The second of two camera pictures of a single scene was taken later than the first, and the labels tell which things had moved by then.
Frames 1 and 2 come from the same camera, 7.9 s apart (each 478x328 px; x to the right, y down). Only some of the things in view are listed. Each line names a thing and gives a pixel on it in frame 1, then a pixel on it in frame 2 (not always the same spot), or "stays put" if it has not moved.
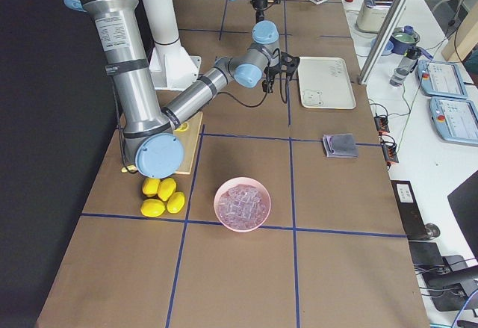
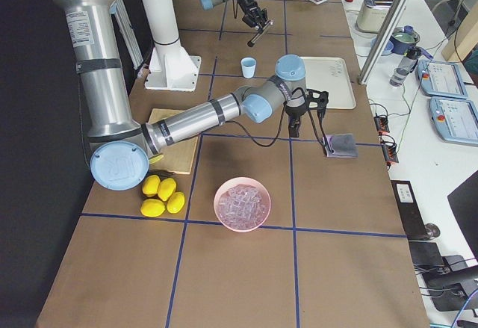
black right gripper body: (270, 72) → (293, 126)
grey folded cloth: (343, 146) stays put
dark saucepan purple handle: (403, 41) stays put
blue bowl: (388, 48) stays put
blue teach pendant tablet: (441, 78) stays put
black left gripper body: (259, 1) → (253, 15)
